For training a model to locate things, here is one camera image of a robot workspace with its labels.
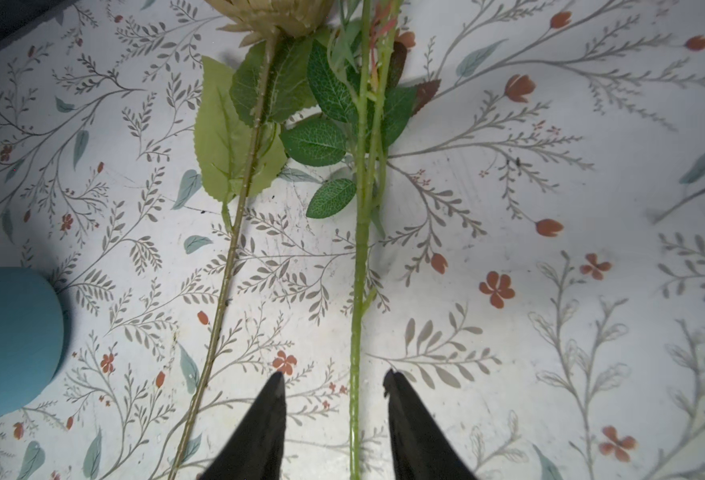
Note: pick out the peach flower stem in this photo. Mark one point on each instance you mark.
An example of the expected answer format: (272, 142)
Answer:
(234, 127)

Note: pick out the red berry sprig stem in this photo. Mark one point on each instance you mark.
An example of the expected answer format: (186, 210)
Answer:
(354, 77)

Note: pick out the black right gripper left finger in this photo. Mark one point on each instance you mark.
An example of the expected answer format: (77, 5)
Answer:
(256, 449)

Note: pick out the teal ceramic vase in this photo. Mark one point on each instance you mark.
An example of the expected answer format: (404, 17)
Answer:
(31, 337)

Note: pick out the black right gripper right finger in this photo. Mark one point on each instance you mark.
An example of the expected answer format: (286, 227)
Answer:
(419, 449)

